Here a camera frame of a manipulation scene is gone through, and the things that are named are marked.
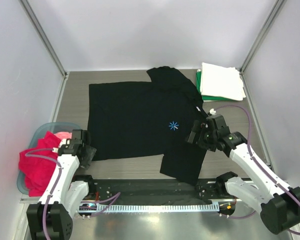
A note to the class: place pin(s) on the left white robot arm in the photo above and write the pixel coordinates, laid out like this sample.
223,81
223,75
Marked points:
51,218

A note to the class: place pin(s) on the red t-shirt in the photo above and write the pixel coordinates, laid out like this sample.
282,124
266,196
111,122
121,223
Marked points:
38,171

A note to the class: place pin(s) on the blue plastic basket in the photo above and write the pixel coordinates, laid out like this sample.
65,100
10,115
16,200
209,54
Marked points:
53,127

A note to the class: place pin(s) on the left aluminium frame post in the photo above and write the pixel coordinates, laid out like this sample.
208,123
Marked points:
42,35

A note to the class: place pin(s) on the folded green t-shirt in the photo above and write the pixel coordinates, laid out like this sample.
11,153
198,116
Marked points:
199,87

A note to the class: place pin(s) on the pink t-shirt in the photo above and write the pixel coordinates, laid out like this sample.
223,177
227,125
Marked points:
63,135

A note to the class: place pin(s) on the right aluminium frame post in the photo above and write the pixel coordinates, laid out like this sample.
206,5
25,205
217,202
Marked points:
269,21

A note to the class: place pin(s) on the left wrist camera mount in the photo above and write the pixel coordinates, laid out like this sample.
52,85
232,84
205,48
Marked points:
74,145

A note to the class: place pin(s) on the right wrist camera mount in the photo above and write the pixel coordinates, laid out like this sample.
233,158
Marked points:
212,114

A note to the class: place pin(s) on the slotted cable duct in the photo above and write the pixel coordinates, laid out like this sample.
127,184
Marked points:
114,209

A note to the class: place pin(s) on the aluminium rail bracket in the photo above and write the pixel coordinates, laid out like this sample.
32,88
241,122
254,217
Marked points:
283,184

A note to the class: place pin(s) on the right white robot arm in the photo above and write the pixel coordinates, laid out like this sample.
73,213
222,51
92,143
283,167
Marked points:
276,202

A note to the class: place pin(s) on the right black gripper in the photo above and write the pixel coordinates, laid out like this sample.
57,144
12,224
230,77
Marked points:
200,141

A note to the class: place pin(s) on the aluminium frame post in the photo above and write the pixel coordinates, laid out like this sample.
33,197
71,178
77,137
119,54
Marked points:
269,21
42,35

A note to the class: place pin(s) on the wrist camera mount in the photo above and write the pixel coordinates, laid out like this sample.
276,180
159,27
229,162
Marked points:
74,145
212,114

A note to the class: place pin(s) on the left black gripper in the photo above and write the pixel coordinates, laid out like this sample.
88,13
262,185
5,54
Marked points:
91,152

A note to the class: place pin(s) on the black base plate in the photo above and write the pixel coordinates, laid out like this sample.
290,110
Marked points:
162,189

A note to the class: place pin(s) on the black t-shirt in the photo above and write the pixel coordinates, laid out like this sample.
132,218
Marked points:
139,119

